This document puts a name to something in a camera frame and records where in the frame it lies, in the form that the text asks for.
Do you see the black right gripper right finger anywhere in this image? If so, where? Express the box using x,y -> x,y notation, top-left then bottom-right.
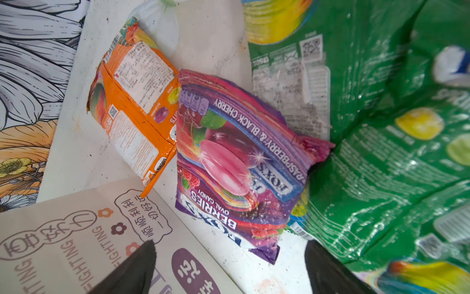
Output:
304,240 -> 375,294

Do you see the orange snack packet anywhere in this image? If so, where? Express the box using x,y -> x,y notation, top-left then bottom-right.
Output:
87,17 -> 181,198

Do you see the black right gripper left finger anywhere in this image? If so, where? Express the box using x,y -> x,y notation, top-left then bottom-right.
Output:
89,241 -> 157,294

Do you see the green Fox's candy packet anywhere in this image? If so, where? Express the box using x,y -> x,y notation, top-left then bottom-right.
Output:
242,1 -> 470,294

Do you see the purple Fox's berries packet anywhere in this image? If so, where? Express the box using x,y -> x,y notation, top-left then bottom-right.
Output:
176,69 -> 334,264

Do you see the white printed paper bag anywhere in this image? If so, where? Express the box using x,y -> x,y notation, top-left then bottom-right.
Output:
1,178 -> 239,294

